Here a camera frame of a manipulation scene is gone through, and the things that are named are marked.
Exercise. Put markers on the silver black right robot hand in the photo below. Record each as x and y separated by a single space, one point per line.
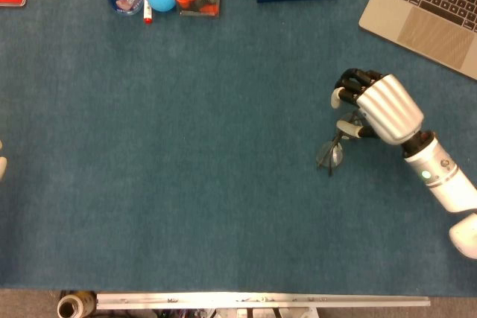
391 109

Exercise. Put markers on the thin-framed eyeglasses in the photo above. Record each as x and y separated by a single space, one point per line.
337 154

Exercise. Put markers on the grey open laptop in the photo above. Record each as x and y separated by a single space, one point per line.
432 31

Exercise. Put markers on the blue carpet table cloth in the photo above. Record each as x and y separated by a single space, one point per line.
186 146

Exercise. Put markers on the brown tape roll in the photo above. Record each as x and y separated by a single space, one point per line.
72 307

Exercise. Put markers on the aluminium rail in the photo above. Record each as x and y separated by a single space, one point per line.
261 300

